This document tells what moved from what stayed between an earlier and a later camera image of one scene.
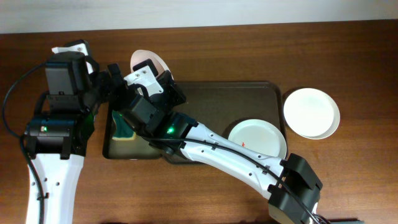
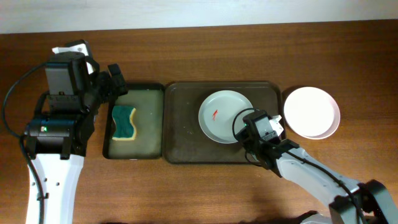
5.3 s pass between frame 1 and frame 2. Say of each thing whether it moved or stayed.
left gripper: stayed
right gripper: moved
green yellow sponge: stayed
